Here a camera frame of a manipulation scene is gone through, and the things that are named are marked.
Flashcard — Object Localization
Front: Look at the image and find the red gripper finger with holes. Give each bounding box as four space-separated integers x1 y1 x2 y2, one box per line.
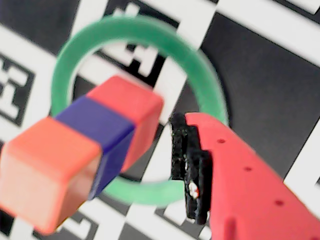
169 112 320 240

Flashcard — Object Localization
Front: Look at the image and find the red plastic cube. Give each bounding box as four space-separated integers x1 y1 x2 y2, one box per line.
86 74 165 173

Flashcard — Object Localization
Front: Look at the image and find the blue plastic cube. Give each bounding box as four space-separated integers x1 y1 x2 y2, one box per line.
53 96 137 201

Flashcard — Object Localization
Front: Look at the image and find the orange plastic cube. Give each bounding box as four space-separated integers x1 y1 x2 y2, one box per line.
0 116 104 235

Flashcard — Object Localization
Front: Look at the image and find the black white checkerboard marker mat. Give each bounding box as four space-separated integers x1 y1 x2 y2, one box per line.
0 0 320 240

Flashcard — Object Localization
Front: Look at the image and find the green flat plastic ring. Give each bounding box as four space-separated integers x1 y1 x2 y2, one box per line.
51 14 230 208

